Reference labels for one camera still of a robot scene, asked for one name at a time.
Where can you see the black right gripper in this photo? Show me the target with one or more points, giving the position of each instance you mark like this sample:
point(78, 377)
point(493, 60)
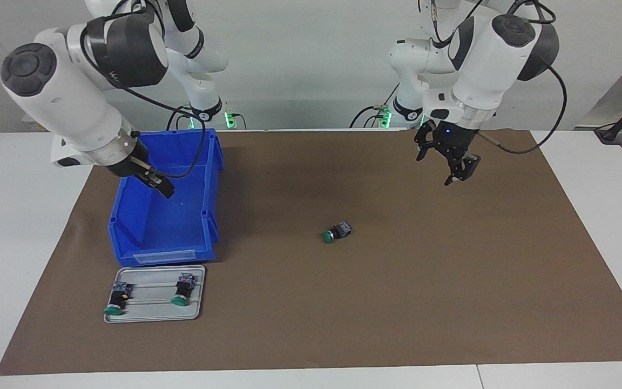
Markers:
point(127, 162)

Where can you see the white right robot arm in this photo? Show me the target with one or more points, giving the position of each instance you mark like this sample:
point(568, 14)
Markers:
point(57, 97)

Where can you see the grey metal tray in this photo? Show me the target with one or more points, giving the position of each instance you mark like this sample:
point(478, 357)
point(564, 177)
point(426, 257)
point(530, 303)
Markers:
point(149, 294)

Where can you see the green push button switch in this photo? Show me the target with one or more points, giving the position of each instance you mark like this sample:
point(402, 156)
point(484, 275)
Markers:
point(182, 290)
point(338, 232)

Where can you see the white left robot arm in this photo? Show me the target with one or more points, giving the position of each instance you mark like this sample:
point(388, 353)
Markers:
point(484, 54)

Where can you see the blue plastic storage bin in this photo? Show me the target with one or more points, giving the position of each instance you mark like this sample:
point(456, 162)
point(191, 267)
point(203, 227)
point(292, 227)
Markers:
point(170, 227)

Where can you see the brown table mat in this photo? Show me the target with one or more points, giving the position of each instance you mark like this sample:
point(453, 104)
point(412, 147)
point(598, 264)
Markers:
point(370, 302)

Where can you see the green push button yellow mark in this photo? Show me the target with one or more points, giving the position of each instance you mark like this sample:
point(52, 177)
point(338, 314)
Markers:
point(118, 298)

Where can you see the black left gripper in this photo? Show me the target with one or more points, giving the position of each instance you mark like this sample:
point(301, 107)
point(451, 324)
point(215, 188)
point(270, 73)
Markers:
point(451, 138)

